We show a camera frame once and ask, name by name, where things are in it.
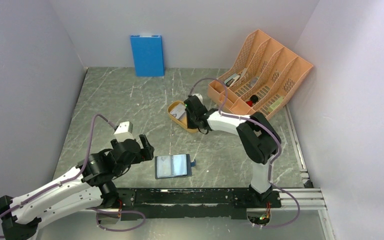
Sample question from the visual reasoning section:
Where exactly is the orange oval tray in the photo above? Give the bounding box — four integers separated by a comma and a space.
167, 100, 198, 133

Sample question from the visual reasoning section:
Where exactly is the navy blue card holder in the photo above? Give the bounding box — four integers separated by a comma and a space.
154, 154, 196, 180

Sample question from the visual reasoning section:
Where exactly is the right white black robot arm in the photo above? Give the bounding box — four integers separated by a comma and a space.
183, 95, 282, 207

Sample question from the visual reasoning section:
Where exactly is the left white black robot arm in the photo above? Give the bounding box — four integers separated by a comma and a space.
0, 134, 155, 240

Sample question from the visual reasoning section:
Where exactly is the silver VIP card stack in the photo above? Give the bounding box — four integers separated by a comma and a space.
169, 103, 186, 121

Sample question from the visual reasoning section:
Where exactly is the grey stapler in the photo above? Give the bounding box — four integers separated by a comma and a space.
223, 73, 240, 87

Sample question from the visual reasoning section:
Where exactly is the red black stamp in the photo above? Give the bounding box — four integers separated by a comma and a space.
246, 94, 259, 107

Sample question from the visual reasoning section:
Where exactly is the grey item in organizer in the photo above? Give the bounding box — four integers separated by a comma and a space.
248, 77, 259, 88

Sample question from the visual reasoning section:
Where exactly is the green sticky note pad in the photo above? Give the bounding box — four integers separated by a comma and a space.
267, 95, 284, 113

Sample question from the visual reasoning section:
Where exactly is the orange desk file organizer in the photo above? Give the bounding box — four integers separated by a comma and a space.
207, 29, 314, 119

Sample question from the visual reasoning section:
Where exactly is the blue folder box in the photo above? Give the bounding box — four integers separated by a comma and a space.
129, 35, 165, 77

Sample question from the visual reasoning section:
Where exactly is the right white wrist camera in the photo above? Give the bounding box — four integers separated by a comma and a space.
193, 93, 203, 102

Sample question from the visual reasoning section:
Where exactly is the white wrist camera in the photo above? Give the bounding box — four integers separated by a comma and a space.
114, 121, 134, 142
193, 93, 203, 102

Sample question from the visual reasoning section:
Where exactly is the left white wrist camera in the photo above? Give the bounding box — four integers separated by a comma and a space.
114, 121, 134, 142

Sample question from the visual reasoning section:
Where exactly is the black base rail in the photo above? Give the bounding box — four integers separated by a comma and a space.
99, 187, 282, 221

